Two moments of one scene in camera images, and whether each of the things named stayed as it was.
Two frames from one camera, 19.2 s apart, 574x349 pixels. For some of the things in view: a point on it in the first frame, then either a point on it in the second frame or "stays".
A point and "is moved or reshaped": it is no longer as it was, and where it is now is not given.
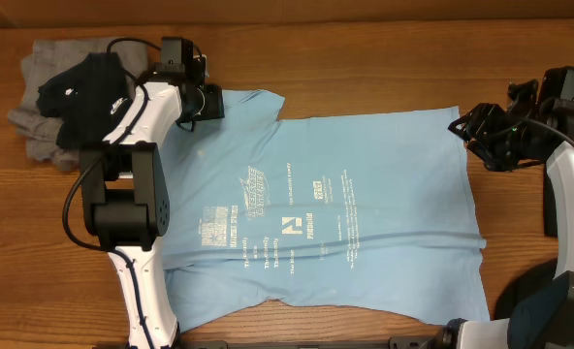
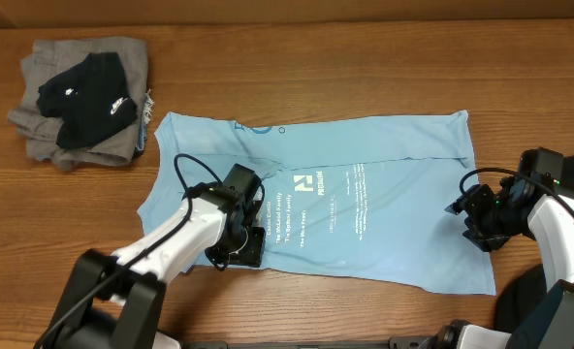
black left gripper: [215, 106] → [253, 256]
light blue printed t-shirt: [373, 211] is moved or reshaped
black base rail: [396, 342] stays
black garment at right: [532, 301] stays
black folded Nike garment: [83, 98] stays
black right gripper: [491, 128] → [474, 219]
